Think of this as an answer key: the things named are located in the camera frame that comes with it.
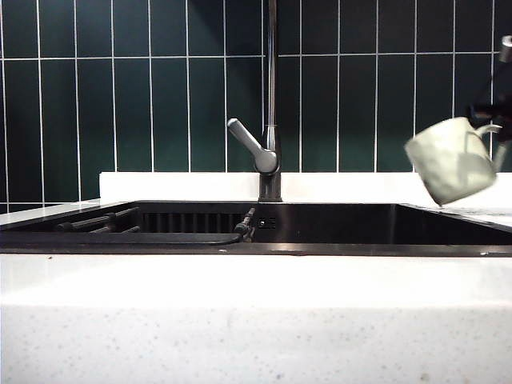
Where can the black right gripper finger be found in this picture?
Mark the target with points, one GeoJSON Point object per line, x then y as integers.
{"type": "Point", "coordinates": [482, 111]}
{"type": "Point", "coordinates": [506, 130]}

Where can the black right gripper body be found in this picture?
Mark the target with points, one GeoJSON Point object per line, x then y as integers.
{"type": "Point", "coordinates": [498, 86]}

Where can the pale green dimpled ceramic mug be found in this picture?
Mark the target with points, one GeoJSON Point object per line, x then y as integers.
{"type": "Point", "coordinates": [448, 164]}

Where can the grey metal faucet lever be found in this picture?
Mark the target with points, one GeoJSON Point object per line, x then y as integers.
{"type": "Point", "coordinates": [248, 140]}

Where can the black kitchen sink basin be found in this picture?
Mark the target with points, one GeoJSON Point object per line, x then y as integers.
{"type": "Point", "coordinates": [320, 228]}

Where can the dark metal faucet column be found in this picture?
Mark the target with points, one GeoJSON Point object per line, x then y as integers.
{"type": "Point", "coordinates": [272, 80]}

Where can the square sink overflow plate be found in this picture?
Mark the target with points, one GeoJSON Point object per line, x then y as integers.
{"type": "Point", "coordinates": [266, 223]}

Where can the black jointed sink rod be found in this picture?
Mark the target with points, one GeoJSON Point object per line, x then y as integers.
{"type": "Point", "coordinates": [245, 224]}

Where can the black sink drain tray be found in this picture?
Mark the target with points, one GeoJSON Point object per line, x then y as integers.
{"type": "Point", "coordinates": [120, 238]}

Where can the short black rack rod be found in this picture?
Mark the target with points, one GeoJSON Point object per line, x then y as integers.
{"type": "Point", "coordinates": [120, 230]}

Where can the long black rack rod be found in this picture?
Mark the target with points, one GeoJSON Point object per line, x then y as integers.
{"type": "Point", "coordinates": [86, 222]}

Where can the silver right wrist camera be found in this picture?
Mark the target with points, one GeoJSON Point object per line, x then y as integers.
{"type": "Point", "coordinates": [507, 48]}

